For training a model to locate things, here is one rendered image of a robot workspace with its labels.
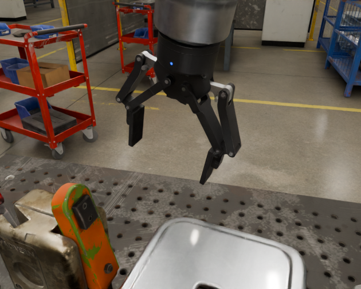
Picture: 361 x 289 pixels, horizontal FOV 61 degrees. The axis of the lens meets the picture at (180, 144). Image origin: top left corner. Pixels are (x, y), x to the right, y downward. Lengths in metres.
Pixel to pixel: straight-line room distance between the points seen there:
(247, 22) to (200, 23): 6.81
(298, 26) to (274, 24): 0.42
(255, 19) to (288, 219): 6.42
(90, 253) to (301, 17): 6.15
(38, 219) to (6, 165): 0.86
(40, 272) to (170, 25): 0.30
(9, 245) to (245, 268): 0.26
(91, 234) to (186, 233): 0.13
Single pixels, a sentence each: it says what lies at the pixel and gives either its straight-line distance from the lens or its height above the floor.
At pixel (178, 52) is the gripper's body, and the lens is 0.35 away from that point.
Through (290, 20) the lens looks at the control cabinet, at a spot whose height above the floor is 0.46.
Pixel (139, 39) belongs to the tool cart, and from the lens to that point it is 3.75.
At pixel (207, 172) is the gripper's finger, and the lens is 0.46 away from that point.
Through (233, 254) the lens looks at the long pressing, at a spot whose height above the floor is 1.00.
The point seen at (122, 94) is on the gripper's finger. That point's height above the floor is 1.13.
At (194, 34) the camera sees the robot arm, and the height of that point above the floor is 1.24.
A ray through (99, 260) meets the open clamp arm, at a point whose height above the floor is 1.02.
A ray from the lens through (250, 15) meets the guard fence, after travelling 7.12.
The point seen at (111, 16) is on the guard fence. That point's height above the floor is 0.59.
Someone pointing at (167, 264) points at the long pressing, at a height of 1.00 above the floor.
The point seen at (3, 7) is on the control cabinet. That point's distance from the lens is 10.41.
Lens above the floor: 1.29
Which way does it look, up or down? 30 degrees down
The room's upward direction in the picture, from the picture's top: straight up
